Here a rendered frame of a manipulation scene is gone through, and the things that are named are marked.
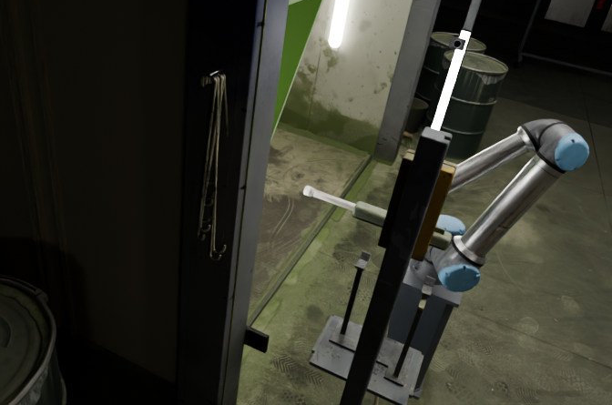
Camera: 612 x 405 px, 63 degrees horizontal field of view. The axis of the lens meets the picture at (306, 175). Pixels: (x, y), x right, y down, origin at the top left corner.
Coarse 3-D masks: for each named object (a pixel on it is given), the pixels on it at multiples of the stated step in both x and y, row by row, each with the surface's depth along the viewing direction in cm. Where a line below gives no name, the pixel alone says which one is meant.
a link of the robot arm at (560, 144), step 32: (544, 128) 178; (544, 160) 173; (576, 160) 169; (512, 192) 180; (544, 192) 178; (480, 224) 188; (512, 224) 184; (448, 256) 195; (480, 256) 191; (448, 288) 195
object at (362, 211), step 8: (304, 192) 164; (312, 192) 164; (320, 192) 163; (328, 200) 162; (336, 200) 161; (344, 200) 161; (352, 208) 159; (360, 208) 157; (368, 208) 157; (376, 208) 158; (352, 216) 160; (360, 216) 158; (368, 216) 157; (376, 216) 156; (384, 216) 155; (376, 224) 158; (440, 232) 151; (432, 240) 151; (440, 240) 150; (448, 240) 149; (440, 248) 151
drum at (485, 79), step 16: (448, 64) 439; (464, 80) 431; (480, 80) 427; (496, 80) 430; (432, 96) 471; (464, 96) 436; (480, 96) 435; (496, 96) 448; (432, 112) 465; (448, 112) 449; (464, 112) 443; (480, 112) 444; (448, 128) 454; (464, 128) 450; (480, 128) 456; (464, 144) 459; (464, 160) 469
